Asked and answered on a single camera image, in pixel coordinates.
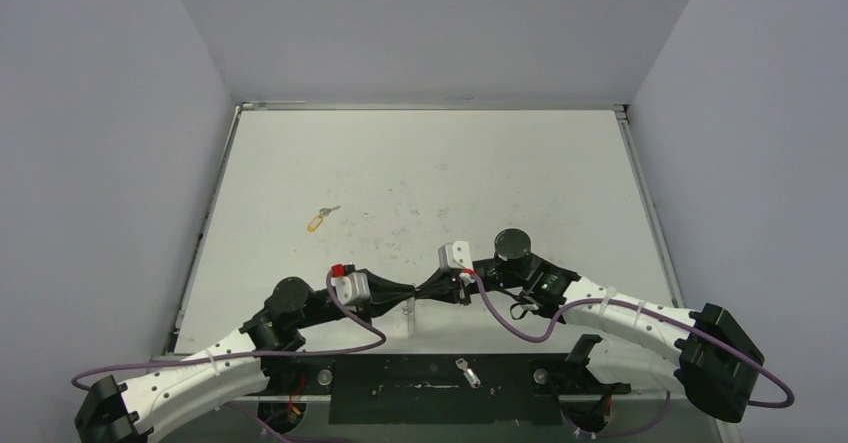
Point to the yellow key tag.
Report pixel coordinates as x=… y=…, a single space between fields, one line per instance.
x=315 y=223

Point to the silver key with ring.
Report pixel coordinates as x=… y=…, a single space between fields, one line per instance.
x=324 y=212

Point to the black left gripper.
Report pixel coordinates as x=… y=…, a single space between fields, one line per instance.
x=384 y=294

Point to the aluminium front rail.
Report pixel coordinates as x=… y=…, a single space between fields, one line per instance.
x=645 y=372

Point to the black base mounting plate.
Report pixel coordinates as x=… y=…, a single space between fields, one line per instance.
x=433 y=389

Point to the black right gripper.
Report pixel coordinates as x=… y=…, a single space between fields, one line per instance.
x=454 y=281

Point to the silver carabiner keyring with rings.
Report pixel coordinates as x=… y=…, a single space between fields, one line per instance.
x=408 y=310

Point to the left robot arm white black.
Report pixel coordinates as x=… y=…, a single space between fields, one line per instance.
x=263 y=352

